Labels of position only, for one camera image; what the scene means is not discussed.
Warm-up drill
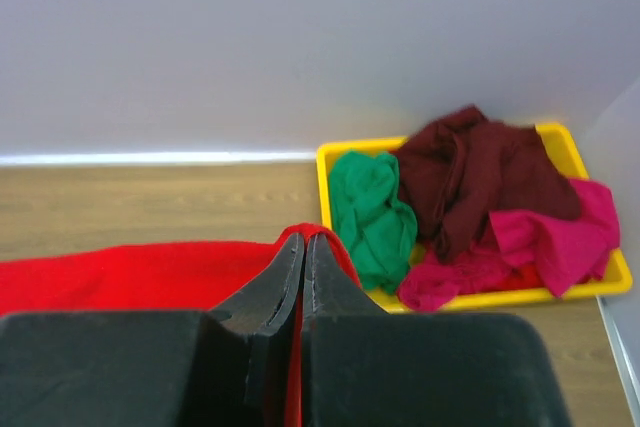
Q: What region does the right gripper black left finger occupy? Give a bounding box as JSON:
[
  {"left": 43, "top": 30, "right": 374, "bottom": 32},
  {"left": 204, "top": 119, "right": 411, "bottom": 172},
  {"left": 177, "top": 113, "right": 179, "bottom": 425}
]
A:
[{"left": 211, "top": 233, "right": 305, "bottom": 407}]

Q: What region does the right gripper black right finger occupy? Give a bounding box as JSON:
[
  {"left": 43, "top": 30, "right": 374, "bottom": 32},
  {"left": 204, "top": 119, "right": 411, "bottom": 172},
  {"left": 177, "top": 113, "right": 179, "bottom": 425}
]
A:
[{"left": 303, "top": 234, "right": 387, "bottom": 320}]

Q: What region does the red t shirt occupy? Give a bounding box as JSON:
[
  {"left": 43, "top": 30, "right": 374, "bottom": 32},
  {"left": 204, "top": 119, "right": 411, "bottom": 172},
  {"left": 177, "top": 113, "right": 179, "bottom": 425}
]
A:
[{"left": 1, "top": 224, "right": 362, "bottom": 426}]

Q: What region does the green t shirt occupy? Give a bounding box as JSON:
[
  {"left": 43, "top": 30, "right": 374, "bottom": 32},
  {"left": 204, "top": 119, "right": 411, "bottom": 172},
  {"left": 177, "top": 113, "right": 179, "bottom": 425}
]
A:
[{"left": 329, "top": 151, "right": 418, "bottom": 294}]

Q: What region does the maroon t shirt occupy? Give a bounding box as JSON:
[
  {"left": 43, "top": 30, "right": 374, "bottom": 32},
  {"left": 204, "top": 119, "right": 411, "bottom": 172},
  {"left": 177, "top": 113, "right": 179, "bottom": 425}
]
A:
[{"left": 392, "top": 105, "right": 581, "bottom": 263}]

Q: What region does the magenta t shirt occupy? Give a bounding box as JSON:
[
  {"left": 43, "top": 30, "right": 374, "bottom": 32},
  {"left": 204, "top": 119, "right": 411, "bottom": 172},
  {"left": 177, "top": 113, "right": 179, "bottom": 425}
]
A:
[{"left": 397, "top": 179, "right": 621, "bottom": 312}]

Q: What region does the yellow plastic bin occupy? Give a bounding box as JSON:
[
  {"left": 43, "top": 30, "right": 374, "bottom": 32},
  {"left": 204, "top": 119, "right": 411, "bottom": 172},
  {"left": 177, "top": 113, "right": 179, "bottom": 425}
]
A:
[{"left": 316, "top": 122, "right": 633, "bottom": 314}]

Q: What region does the aluminium frame rail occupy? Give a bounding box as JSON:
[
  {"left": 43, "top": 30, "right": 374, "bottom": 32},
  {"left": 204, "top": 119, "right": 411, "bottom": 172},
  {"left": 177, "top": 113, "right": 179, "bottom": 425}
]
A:
[{"left": 598, "top": 293, "right": 639, "bottom": 426}]

